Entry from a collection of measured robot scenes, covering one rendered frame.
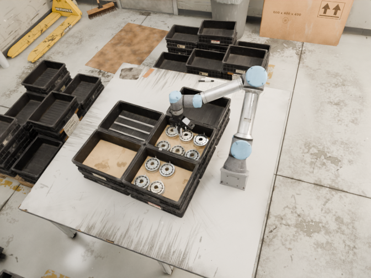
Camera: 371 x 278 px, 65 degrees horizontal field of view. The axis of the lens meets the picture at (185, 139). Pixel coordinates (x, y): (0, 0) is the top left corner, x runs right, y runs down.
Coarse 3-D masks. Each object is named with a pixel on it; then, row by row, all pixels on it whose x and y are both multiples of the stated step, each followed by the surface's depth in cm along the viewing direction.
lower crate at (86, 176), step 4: (80, 172) 203; (84, 176) 210; (88, 176) 204; (92, 176) 197; (92, 180) 207; (96, 180) 205; (100, 180) 197; (100, 184) 205; (104, 184) 202; (108, 184) 199; (112, 184) 192; (112, 188) 202; (116, 188) 197; (120, 188) 191; (124, 188) 189; (120, 192) 200; (124, 192) 197; (128, 192) 197
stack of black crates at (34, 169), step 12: (36, 144) 283; (48, 144) 289; (60, 144) 274; (24, 156) 272; (36, 156) 282; (48, 156) 280; (12, 168) 262; (24, 168) 274; (36, 168) 273; (24, 180) 279; (36, 180) 265
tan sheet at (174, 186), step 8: (144, 168) 196; (176, 168) 194; (136, 176) 193; (152, 176) 192; (160, 176) 191; (176, 176) 190; (184, 176) 190; (168, 184) 187; (176, 184) 186; (184, 184) 186; (168, 192) 184; (176, 192) 183; (176, 200) 180
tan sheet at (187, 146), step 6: (162, 138) 210; (168, 138) 209; (174, 138) 209; (156, 144) 207; (174, 144) 206; (180, 144) 205; (186, 144) 205; (192, 144) 204; (186, 150) 202; (198, 150) 201; (192, 156) 198
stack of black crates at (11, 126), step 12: (0, 120) 284; (12, 120) 273; (0, 132) 274; (12, 132) 270; (24, 132) 283; (0, 144) 260; (12, 144) 272; (24, 144) 285; (0, 156) 263; (12, 156) 276; (0, 168) 277
